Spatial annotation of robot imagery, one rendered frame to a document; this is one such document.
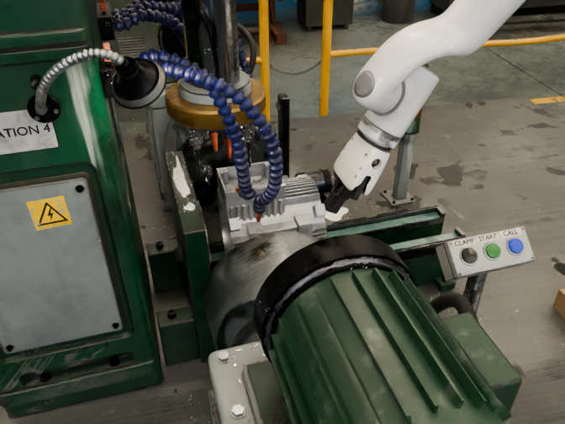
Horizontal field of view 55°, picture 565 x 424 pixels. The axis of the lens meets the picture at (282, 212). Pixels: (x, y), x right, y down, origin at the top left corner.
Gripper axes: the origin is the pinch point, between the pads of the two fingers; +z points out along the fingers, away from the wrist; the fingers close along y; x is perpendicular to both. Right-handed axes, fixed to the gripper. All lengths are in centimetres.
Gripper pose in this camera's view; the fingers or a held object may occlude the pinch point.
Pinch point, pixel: (334, 202)
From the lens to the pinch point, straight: 112.1
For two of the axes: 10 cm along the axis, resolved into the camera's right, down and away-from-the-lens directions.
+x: -8.3, -2.6, -4.9
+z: -4.7, 7.9, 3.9
